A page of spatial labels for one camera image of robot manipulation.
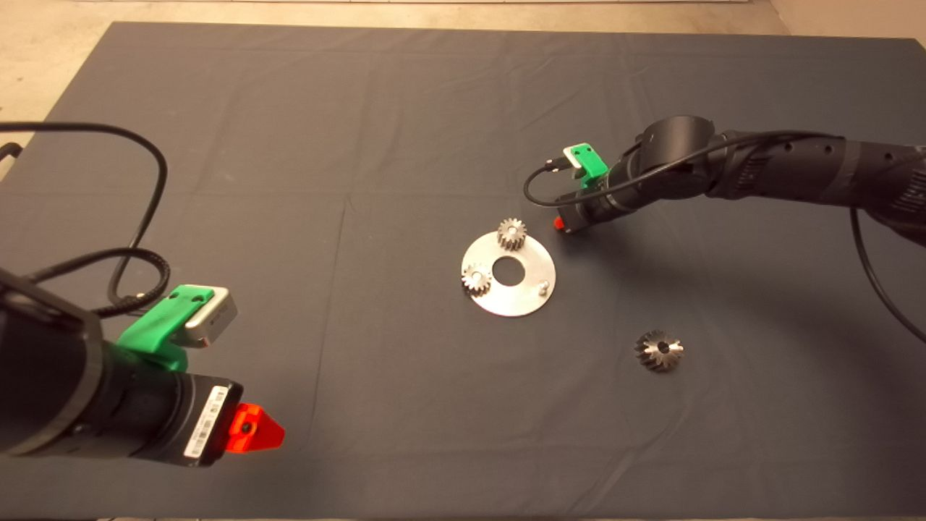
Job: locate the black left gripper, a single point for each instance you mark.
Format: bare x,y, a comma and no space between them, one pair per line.
204,420

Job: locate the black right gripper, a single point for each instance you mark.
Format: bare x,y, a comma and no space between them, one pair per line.
586,211

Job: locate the large steel bevel gear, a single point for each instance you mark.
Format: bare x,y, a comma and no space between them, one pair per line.
660,351

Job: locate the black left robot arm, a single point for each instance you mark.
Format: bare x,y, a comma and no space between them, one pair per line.
43,376

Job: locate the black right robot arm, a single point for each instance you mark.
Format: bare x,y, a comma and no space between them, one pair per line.
796,170

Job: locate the small steel spur gear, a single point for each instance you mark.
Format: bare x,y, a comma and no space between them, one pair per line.
511,233
476,279

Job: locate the round metal plate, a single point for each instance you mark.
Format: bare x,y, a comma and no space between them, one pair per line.
521,300

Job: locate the dark grey table cloth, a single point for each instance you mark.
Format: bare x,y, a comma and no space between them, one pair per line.
362,145

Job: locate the green right camera mount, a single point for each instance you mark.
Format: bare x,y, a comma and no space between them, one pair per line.
589,163

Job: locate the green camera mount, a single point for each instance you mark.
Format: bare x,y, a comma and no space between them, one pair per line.
155,329
589,163

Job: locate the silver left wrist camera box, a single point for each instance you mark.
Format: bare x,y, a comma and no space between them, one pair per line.
217,318

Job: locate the green left camera mount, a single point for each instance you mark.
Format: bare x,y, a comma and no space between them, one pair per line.
155,329

